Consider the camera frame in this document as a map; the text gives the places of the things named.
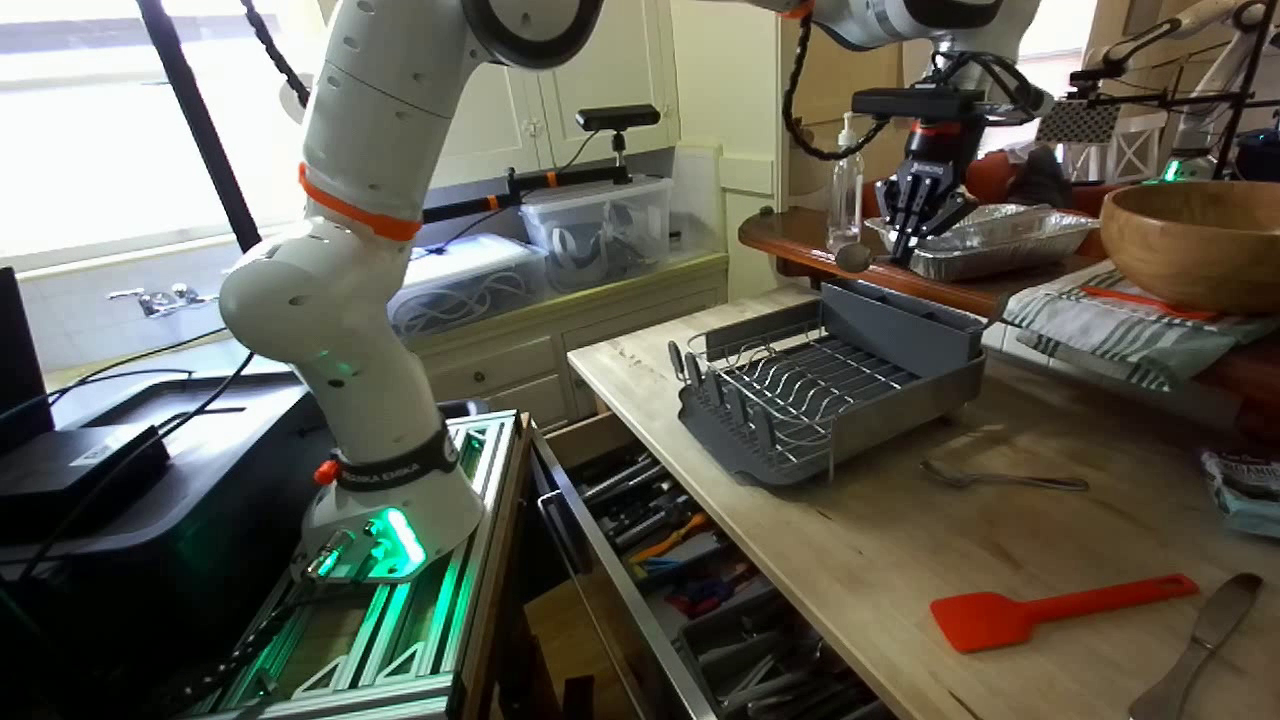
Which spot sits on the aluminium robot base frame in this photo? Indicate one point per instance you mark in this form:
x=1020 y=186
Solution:
x=402 y=641

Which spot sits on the open utensil drawer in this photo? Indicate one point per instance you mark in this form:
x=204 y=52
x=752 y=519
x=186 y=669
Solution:
x=695 y=601

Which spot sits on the grey dish rack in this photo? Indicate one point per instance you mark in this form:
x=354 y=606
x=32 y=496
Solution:
x=814 y=387

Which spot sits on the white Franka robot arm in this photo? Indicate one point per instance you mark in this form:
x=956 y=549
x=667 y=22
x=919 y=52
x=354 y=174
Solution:
x=363 y=134

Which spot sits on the aluminium foil tray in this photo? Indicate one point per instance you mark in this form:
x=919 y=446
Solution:
x=1012 y=238

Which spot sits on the red silicone spatula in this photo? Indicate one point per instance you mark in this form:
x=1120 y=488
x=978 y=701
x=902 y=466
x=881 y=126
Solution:
x=986 y=623

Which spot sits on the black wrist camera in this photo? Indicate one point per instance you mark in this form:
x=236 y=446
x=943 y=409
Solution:
x=905 y=100

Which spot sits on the silver metal butter knife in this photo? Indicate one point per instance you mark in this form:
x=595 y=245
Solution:
x=1207 y=641

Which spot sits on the white cabinet drawers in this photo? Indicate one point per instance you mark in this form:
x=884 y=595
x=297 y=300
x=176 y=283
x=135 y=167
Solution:
x=533 y=355

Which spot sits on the green striped dish towel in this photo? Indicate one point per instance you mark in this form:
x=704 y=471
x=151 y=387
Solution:
x=1120 y=327

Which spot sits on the brown wooden raised counter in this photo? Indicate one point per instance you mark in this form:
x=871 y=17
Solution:
x=855 y=273

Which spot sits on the black controller box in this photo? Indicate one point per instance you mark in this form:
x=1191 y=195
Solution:
x=74 y=473

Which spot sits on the wooden bowl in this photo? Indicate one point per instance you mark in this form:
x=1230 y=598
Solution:
x=1195 y=243

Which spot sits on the clear plastic storage bin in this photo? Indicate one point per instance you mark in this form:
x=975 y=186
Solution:
x=600 y=234
x=465 y=284

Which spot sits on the black stereo camera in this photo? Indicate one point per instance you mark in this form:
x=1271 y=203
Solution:
x=617 y=119

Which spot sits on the black tripod pole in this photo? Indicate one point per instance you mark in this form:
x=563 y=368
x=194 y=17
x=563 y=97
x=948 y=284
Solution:
x=200 y=134

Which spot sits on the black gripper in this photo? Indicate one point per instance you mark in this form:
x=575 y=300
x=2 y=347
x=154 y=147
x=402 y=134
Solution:
x=936 y=156

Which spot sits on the clear hand sanitizer bottle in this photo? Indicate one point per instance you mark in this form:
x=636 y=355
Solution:
x=845 y=186

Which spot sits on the black camera stand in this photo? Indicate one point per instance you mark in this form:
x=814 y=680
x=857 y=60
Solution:
x=1232 y=65

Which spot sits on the black boom with orange clamps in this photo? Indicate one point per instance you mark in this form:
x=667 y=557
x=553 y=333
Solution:
x=533 y=186

